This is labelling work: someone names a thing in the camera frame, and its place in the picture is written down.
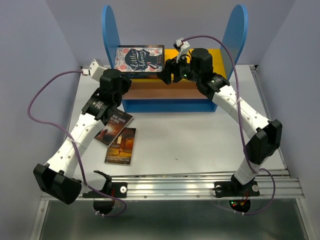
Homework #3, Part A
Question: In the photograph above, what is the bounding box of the aluminium mounting rail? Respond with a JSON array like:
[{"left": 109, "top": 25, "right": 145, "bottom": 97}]
[{"left": 107, "top": 170, "right": 304, "bottom": 201}]

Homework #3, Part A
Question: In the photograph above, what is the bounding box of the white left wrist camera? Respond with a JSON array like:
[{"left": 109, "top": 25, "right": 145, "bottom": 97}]
[{"left": 82, "top": 59, "right": 107, "bottom": 82}]

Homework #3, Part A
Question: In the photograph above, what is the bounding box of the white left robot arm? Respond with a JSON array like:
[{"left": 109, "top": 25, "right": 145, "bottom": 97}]
[{"left": 28, "top": 68, "right": 131, "bottom": 205}]

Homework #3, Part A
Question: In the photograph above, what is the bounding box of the Little Women book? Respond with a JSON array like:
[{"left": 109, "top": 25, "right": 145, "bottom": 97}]
[{"left": 114, "top": 45, "right": 165, "bottom": 74}]

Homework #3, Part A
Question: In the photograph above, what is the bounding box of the A Tale of Two Cities book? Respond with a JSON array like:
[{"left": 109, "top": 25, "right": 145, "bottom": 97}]
[{"left": 121, "top": 71, "right": 158, "bottom": 78}]

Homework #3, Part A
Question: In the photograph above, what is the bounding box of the Three Days to See book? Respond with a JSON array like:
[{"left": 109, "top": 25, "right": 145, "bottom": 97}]
[{"left": 95, "top": 109, "right": 133, "bottom": 147}]

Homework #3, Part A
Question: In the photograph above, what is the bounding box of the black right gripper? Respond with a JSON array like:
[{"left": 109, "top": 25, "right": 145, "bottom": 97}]
[{"left": 156, "top": 51, "right": 201, "bottom": 85}]

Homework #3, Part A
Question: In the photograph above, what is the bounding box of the orange Leonard Tolane book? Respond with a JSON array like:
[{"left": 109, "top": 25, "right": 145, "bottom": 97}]
[{"left": 104, "top": 127, "right": 136, "bottom": 166}]

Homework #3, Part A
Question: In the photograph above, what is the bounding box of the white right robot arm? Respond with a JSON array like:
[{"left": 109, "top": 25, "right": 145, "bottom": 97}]
[{"left": 157, "top": 48, "right": 283, "bottom": 198}]

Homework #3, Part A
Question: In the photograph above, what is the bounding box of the Jane Eyre book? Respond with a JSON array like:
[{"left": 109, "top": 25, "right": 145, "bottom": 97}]
[{"left": 132, "top": 75, "right": 159, "bottom": 80}]

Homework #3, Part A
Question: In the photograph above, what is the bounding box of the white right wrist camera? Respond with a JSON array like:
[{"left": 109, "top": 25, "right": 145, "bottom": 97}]
[{"left": 173, "top": 38, "right": 191, "bottom": 63}]

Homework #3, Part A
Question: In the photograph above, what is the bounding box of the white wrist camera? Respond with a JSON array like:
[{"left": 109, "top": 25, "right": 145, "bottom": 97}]
[
  {"left": 82, "top": 59, "right": 107, "bottom": 82},
  {"left": 173, "top": 38, "right": 191, "bottom": 63}
]

